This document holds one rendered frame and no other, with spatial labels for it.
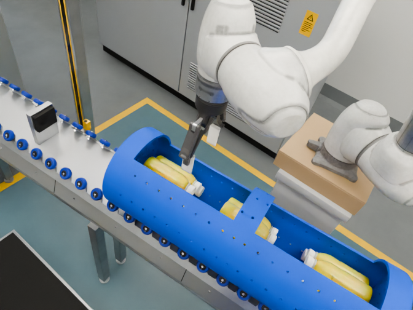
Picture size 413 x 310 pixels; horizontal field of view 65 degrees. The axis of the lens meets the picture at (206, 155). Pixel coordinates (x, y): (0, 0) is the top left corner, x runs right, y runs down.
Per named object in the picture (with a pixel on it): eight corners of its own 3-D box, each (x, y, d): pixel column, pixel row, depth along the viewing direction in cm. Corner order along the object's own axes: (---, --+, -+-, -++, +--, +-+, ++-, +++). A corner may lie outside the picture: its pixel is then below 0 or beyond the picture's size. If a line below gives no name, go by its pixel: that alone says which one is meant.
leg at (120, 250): (120, 253, 201) (116, 195, 155) (127, 258, 200) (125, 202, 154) (114, 261, 197) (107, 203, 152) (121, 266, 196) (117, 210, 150)
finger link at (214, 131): (209, 123, 88) (211, 122, 89) (206, 141, 94) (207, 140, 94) (219, 129, 88) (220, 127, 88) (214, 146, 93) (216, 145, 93)
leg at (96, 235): (104, 272, 192) (94, 216, 146) (112, 277, 191) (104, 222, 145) (97, 280, 189) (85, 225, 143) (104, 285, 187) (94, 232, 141)
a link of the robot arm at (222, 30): (185, 59, 70) (209, 97, 63) (195, -16, 59) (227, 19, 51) (229, 55, 74) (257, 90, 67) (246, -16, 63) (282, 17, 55)
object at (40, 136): (55, 129, 137) (47, 100, 126) (61, 133, 136) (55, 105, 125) (34, 143, 131) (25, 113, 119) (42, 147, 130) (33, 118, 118)
